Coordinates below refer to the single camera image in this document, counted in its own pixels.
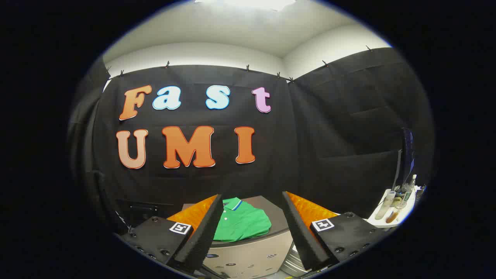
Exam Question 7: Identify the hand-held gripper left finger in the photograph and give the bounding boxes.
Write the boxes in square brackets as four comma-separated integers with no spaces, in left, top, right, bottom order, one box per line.
[116,194,224,276]

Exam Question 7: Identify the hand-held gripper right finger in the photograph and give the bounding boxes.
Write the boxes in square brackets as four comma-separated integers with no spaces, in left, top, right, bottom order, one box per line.
[282,191,392,272]

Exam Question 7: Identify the green polo shirt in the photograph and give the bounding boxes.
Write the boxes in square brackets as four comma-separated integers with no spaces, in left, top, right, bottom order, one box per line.
[212,197,272,243]

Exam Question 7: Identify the ribbed metal container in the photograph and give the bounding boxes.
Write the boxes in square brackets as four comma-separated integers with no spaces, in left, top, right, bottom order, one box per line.
[280,245,308,277]

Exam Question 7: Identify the grey silver appliance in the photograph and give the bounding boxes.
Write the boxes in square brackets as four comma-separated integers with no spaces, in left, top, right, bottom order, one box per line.
[182,195,295,279]

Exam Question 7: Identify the black backdrop cloth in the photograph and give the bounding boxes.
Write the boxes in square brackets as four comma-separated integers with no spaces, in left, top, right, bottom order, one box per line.
[68,46,434,233]

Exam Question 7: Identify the clear glass bottle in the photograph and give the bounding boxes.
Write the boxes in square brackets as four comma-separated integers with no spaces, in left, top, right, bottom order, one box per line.
[375,191,396,220]

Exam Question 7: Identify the green bottle with white cap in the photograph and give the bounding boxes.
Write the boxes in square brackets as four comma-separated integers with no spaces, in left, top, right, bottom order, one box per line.
[404,174,417,202]

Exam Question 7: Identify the dark computer monitor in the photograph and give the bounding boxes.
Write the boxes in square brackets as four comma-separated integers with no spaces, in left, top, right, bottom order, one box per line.
[391,128,416,190]

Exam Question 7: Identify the ceiling light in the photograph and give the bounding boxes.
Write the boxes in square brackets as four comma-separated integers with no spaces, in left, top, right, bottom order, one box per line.
[194,0,297,11]

